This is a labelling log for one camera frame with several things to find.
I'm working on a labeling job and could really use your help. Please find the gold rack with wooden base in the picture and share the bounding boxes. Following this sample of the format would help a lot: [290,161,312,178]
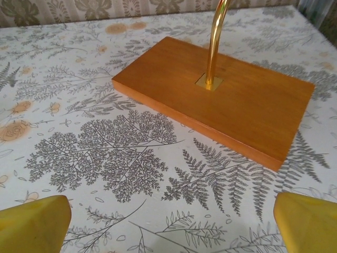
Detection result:
[112,0,316,173]

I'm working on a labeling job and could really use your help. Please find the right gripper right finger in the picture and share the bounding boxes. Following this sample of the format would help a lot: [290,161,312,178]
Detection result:
[273,191,337,253]

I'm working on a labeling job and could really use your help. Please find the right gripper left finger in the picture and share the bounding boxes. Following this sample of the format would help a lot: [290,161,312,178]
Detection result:
[0,194,72,253]

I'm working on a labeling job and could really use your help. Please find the aluminium frame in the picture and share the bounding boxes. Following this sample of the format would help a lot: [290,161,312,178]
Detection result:
[297,0,337,30]

